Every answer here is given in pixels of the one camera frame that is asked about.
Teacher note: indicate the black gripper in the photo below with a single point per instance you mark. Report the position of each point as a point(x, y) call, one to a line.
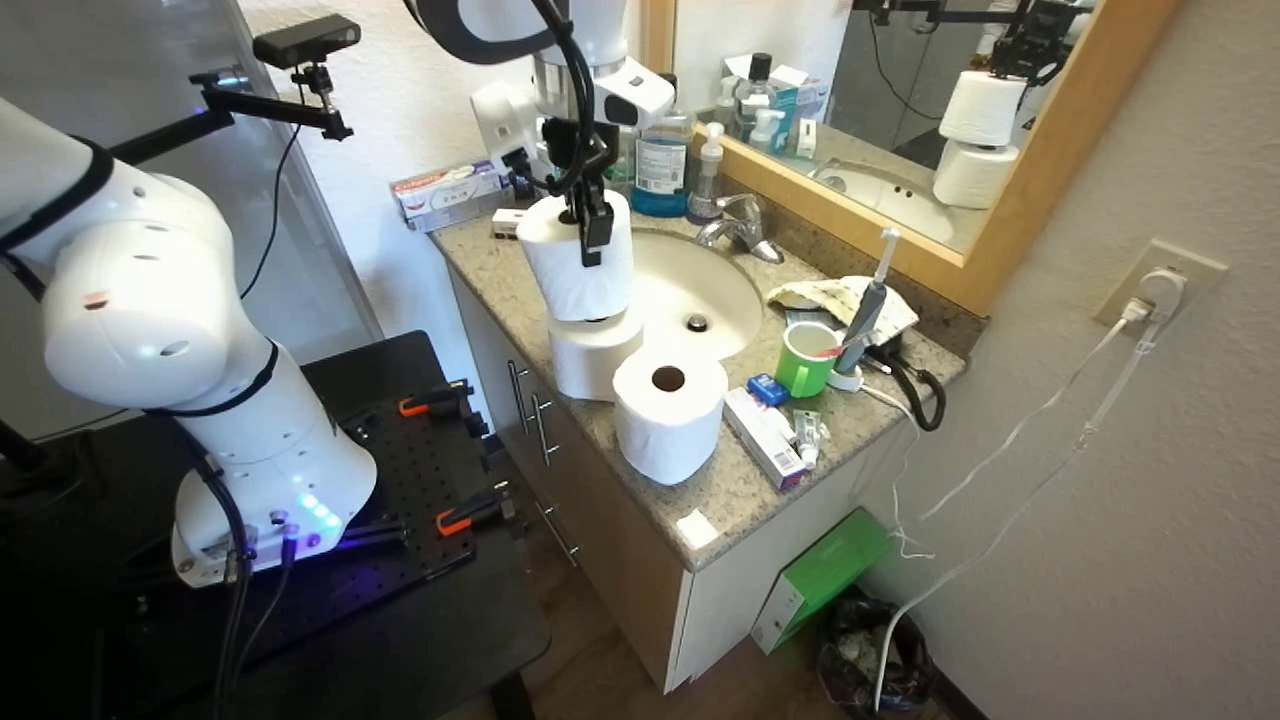
point(582, 162)

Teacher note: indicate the white tissue roll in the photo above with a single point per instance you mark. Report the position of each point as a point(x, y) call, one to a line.
point(665, 435)
point(555, 273)
point(593, 360)

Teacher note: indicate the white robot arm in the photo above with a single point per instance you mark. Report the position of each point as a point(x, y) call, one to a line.
point(135, 294)

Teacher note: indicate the small white device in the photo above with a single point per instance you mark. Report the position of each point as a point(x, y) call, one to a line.
point(509, 223)

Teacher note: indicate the blue mouthwash bottle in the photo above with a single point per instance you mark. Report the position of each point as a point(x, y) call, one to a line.
point(661, 174)

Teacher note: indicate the small clear soap bottle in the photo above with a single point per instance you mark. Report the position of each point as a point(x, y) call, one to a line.
point(707, 181)

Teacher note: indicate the white sink basin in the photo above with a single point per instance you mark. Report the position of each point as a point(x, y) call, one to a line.
point(700, 281)

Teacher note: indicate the white printed carton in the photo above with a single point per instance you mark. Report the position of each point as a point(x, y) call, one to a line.
point(445, 195)

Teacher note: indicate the chrome faucet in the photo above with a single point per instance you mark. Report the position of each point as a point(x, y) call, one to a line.
point(741, 225)

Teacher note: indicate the orange black clamp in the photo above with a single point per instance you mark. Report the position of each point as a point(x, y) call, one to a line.
point(464, 517)
point(435, 401)

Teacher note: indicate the cream fabric pouch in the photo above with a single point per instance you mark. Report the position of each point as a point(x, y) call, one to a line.
point(822, 296)

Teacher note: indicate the small blue item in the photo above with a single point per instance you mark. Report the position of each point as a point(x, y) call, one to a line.
point(764, 388)

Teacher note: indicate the green mug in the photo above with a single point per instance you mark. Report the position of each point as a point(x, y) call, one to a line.
point(807, 366)

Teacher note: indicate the white toothpaste box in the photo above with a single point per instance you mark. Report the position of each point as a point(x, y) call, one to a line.
point(764, 441)

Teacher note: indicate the electric toothbrush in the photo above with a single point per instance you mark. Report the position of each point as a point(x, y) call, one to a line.
point(867, 323)

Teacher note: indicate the wood framed mirror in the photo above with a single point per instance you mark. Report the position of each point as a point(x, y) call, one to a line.
point(867, 104)

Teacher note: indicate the crumpled clear wrapper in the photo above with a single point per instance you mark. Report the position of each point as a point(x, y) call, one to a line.
point(807, 437)

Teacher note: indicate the vanity cabinet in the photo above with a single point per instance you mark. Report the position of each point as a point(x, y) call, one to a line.
point(613, 547)

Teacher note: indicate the green cardboard box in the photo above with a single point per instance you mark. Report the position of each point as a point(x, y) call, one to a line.
point(834, 565)

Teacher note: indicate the black robot table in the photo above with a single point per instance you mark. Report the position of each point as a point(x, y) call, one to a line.
point(402, 626)

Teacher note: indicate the black trash bin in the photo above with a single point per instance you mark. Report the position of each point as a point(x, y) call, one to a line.
point(854, 663)

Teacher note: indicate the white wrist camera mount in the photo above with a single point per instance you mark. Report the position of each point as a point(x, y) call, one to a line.
point(639, 93)

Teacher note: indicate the black external camera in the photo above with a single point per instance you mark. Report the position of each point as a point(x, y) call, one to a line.
point(307, 36)

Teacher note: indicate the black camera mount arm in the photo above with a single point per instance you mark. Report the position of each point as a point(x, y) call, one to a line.
point(260, 104)

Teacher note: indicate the beige wall outlet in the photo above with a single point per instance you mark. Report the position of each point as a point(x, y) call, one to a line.
point(1185, 265)

